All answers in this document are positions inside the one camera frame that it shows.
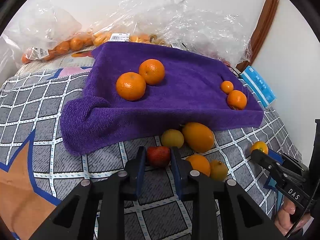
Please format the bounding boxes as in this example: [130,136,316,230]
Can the small red tomato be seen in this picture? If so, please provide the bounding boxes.
[147,146,171,168]

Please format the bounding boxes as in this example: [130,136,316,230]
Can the small orange tangerine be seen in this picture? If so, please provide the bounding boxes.
[250,141,268,154]

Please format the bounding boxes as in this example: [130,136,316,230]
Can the large orange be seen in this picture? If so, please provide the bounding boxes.
[182,122,214,153]

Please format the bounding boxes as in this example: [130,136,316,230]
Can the yellow green small fruit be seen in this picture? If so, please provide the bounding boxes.
[161,129,184,148]
[210,160,228,181]

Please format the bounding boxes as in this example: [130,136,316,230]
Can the right hand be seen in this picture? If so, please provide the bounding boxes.
[274,197,317,239]

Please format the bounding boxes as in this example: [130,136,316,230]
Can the blue tissue pack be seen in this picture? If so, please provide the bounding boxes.
[240,66,276,108]

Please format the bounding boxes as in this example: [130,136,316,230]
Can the purple towel covered tray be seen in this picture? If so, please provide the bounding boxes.
[60,42,264,155]

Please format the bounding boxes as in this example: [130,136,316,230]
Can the grey checkered table cloth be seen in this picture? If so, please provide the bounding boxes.
[1,68,302,239]

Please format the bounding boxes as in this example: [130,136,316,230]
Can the clear bag of tangerines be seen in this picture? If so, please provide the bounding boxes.
[21,31,167,64]

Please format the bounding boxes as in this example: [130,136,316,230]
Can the large clear plastic bag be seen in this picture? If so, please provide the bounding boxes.
[89,0,252,67]

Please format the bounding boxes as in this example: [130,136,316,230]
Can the white plastic bag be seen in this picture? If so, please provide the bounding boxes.
[1,2,82,83]

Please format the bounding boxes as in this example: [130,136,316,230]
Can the brown wooden door frame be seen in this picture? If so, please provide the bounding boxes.
[236,0,279,72]

